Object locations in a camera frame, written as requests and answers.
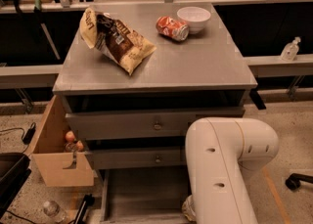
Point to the clear sanitizer bottle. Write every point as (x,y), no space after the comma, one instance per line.
(289,52)

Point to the grey drawer cabinet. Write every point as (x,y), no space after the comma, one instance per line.
(204,71)

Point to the red soda can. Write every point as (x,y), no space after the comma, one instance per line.
(171,28)

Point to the grey top drawer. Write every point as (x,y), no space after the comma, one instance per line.
(141,124)

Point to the black bin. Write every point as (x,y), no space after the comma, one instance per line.
(14,172)

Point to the white bowl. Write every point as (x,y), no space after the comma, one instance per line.
(196,18)

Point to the red apple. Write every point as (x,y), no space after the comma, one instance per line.
(70,138)
(79,145)

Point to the black clamp tool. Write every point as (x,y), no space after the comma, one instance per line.
(87,201)

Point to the yellow brown chip bag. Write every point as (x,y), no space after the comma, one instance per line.
(115,39)

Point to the clear plastic water bottle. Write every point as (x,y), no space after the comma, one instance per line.
(54,211)

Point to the wooden side box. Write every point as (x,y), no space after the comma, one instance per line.
(58,167)

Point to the black chair caster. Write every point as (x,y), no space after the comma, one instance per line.
(294,181)

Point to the red apple lower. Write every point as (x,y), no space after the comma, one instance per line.
(79,145)

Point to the grey drawer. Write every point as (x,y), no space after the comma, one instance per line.
(136,158)
(141,124)
(152,195)

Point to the red apple upper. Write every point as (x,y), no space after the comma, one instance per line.
(70,138)

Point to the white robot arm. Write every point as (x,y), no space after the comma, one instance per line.
(220,153)

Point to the black power adapter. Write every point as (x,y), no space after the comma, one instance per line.
(26,139)

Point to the grey bottom drawer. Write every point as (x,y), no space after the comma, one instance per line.
(152,195)

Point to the grey middle drawer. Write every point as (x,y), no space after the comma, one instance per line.
(136,158)

